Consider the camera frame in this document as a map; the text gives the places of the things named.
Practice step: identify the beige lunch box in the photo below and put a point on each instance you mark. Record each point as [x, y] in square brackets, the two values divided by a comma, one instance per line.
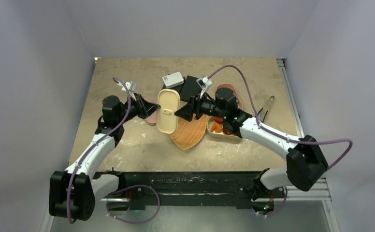
[219, 135]

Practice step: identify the pink lunch box lid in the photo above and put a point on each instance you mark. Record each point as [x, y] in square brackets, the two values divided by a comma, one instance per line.
[151, 120]

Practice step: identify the pink lunch box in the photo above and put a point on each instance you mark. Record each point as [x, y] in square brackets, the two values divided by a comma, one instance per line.
[234, 91]

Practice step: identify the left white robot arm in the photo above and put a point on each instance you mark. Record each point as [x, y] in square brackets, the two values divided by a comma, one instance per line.
[73, 193]

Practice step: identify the red sausage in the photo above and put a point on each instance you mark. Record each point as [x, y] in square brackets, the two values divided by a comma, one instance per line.
[218, 120]

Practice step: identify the right aluminium rail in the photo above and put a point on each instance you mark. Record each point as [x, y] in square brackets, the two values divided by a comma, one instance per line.
[295, 113]

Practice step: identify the white small device box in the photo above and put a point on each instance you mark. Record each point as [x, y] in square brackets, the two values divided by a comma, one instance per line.
[173, 79]

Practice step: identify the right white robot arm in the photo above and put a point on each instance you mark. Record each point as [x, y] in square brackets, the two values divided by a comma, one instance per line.
[305, 162]

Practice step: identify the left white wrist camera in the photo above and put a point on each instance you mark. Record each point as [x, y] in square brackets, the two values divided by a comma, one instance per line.
[130, 86]

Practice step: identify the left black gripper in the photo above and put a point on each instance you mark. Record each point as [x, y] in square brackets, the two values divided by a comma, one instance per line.
[144, 108]

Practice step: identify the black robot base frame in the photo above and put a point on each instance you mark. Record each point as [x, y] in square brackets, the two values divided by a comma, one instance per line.
[227, 188]

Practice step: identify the woven bamboo basket tray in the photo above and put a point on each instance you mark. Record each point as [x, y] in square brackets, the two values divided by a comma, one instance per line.
[189, 133]

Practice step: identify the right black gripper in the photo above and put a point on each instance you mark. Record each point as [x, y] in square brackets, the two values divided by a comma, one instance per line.
[193, 107]

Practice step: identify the beige lunch box lid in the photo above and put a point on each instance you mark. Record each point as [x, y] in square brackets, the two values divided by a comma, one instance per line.
[169, 101]

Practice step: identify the right black box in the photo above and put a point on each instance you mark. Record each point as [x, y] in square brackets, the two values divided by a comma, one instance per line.
[189, 89]

